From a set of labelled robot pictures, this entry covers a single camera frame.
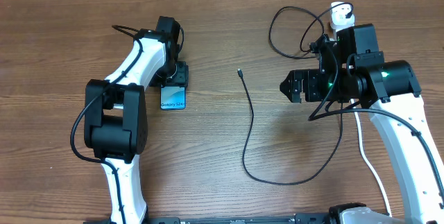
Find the blue Samsung Galaxy smartphone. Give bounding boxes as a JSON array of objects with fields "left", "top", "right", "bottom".
[{"left": 160, "top": 87, "right": 186, "bottom": 110}]

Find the black USB-C charging cable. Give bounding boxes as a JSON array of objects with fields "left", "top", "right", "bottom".
[{"left": 237, "top": 2, "right": 355, "bottom": 187}]

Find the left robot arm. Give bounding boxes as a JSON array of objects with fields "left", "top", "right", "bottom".
[{"left": 72, "top": 16, "right": 189, "bottom": 223}]

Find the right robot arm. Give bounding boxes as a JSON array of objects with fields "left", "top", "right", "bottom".
[{"left": 280, "top": 24, "right": 443, "bottom": 223}]

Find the white charger plug adapter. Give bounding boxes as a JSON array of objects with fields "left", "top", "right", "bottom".
[{"left": 330, "top": 6, "right": 356, "bottom": 30}]

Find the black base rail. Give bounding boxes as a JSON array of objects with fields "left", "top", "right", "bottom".
[{"left": 83, "top": 213, "right": 334, "bottom": 224}]

